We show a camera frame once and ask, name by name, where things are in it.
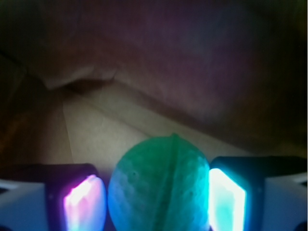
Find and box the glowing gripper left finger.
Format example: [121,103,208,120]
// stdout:
[0,163,106,231]

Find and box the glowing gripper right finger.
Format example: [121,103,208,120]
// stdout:
[208,156,308,231]

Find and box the green dimpled ball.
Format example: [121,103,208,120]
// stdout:
[108,134,210,231]

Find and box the brown paper lined box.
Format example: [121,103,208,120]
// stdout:
[0,0,308,170]

